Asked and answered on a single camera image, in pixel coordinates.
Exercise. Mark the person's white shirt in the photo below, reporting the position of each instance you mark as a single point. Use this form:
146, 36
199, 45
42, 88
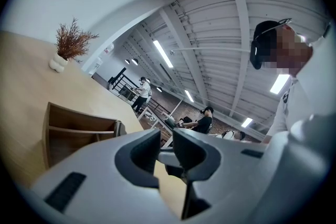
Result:
309, 91

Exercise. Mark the black stair railing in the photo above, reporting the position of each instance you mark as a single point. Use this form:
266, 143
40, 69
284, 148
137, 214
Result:
113, 80

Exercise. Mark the person's head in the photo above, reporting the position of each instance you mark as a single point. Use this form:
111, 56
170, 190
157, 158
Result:
288, 55

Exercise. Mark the black pendant lamp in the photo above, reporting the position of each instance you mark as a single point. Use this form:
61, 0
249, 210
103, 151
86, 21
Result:
135, 61
127, 61

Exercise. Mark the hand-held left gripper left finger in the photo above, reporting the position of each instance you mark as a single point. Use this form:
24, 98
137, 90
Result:
105, 178

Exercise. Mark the dried plant in white vase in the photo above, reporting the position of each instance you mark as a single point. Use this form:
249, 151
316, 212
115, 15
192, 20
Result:
60, 64

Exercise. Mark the light wooden desk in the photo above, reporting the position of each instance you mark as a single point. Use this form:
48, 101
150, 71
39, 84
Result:
26, 86

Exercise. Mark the long ceiling light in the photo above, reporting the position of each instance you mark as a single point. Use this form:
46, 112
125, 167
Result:
189, 95
162, 53
246, 122
279, 84

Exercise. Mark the wooden organizer box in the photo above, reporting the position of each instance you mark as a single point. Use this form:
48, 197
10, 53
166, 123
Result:
78, 118

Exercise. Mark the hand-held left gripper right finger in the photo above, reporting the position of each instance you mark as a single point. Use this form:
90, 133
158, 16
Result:
228, 178

